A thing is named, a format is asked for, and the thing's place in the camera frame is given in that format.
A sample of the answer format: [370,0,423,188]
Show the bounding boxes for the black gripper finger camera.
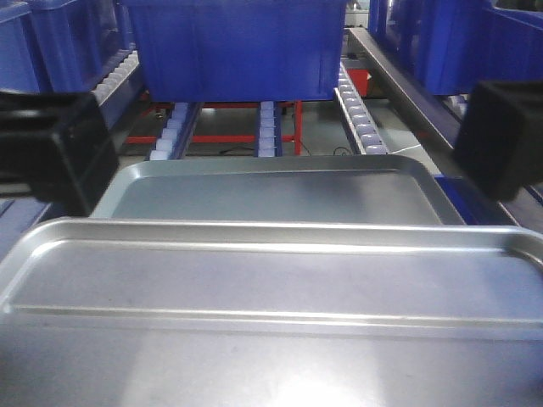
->
[1,92,119,216]
[452,81,542,201]

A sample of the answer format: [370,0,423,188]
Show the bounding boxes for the silver ribbed metal tray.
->
[1,219,542,406]

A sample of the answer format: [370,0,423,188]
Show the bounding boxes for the blue crate left shelf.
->
[1,1,133,92]

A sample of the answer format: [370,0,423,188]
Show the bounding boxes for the blue crate shelf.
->
[368,1,542,95]
[1,1,133,92]

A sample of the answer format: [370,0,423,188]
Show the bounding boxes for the blue crate right shelf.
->
[368,1,542,95]

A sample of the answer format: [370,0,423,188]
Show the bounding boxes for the shelf roller track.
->
[148,103,203,161]
[255,101,283,158]
[333,63,389,155]

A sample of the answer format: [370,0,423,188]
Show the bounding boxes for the large grey plastic tray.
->
[92,155,463,226]

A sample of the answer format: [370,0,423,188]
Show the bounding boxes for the left lane white rollers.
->
[92,50,139,106]

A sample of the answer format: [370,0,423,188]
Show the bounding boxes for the large blue crate centre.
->
[123,1,346,102]

